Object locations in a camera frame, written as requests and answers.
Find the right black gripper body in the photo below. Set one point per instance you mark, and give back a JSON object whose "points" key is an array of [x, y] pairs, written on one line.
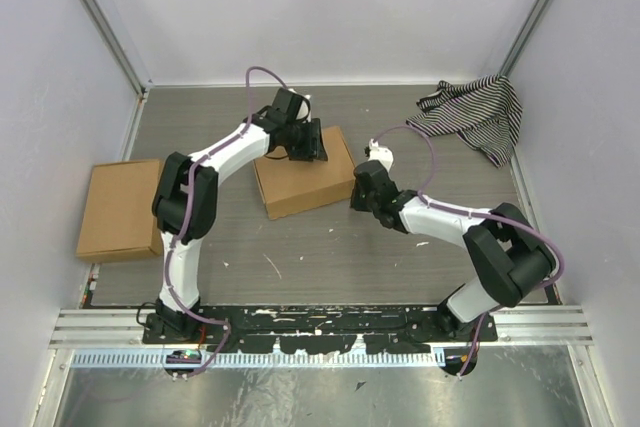
{"points": [[363, 202]]}

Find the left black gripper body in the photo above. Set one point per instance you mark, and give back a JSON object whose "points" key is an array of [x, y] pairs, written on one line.
{"points": [[303, 142]]}

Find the brown cardboard box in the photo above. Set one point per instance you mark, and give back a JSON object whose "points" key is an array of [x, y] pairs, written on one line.
{"points": [[118, 224], [291, 187]]}

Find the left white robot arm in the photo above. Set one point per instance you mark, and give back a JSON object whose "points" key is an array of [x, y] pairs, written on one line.
{"points": [[186, 199]]}

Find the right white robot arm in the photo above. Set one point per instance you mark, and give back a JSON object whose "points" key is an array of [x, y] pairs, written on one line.
{"points": [[509, 257]]}

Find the folded brown cardboard box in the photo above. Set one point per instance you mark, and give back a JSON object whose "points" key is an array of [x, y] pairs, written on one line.
{"points": [[118, 224]]}

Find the striped cloth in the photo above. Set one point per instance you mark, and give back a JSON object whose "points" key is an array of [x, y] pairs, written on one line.
{"points": [[485, 114]]}

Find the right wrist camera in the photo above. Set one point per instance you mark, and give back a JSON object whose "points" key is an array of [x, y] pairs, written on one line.
{"points": [[379, 160]]}

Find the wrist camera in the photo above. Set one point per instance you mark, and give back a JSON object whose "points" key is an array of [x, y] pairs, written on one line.
{"points": [[379, 160], [290, 107]]}

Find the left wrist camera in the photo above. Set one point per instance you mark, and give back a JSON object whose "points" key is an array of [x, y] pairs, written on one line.
{"points": [[290, 107]]}

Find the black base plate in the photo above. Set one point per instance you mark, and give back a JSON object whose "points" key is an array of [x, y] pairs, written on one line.
{"points": [[259, 328]]}

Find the slotted cable duct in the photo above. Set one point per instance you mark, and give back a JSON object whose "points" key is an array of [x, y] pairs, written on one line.
{"points": [[191, 359]]}

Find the left aluminium corner post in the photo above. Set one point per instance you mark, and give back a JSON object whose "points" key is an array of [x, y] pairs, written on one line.
{"points": [[105, 16]]}

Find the aluminium corner post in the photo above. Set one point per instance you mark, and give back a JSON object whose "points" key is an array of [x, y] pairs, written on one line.
{"points": [[105, 16], [524, 35]]}

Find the aluminium front rail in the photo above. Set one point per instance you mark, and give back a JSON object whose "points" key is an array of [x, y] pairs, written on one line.
{"points": [[527, 325]]}

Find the right aluminium corner post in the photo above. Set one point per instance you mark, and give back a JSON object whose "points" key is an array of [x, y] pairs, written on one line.
{"points": [[524, 35]]}

